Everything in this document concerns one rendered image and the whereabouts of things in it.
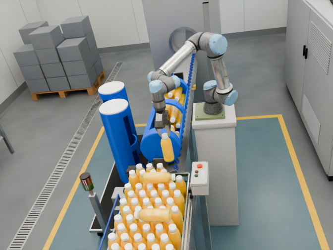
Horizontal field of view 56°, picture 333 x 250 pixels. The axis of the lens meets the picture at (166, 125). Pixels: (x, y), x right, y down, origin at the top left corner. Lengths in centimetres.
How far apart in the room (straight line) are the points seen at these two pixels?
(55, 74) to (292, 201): 429
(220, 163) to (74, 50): 365
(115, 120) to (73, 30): 318
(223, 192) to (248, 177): 80
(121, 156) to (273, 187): 157
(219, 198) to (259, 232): 49
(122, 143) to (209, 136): 102
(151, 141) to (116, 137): 90
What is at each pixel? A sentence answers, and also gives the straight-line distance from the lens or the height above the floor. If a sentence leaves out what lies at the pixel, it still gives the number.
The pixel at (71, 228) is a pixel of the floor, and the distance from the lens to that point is 347.
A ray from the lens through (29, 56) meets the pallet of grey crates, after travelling 593.
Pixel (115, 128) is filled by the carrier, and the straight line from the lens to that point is 299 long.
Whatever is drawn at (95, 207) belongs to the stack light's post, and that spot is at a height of 101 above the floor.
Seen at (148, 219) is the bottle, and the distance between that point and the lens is 174.
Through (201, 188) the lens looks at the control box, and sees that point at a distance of 194.
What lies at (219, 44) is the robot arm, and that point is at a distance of 197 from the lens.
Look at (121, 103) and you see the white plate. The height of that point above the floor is 104.
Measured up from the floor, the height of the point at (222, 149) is 90.
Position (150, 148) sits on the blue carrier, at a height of 110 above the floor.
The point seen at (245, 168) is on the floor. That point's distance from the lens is 363.
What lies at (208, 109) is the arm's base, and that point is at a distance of 236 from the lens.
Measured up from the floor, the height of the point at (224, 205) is 27.
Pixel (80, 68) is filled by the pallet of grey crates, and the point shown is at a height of 53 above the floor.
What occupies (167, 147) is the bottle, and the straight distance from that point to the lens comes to 195.
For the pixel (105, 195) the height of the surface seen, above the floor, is 15.
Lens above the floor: 244
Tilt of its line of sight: 33 degrees down
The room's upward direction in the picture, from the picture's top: 10 degrees counter-clockwise
